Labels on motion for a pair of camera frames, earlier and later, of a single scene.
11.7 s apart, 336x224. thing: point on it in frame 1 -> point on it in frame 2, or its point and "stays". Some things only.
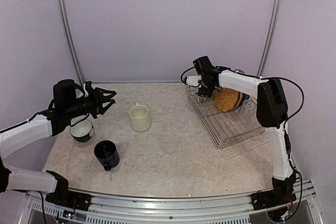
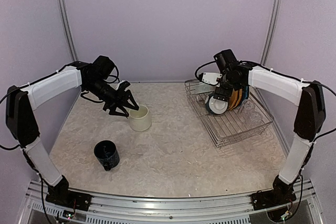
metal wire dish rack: (230, 127) stays
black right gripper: (206, 93) -> (227, 92)
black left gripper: (97, 98) -> (119, 98)
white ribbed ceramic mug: (140, 119) stays
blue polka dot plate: (245, 97) stays
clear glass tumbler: (249, 110) stays
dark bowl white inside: (83, 131) -> (216, 106)
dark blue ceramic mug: (107, 154) stays
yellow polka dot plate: (241, 96) stays
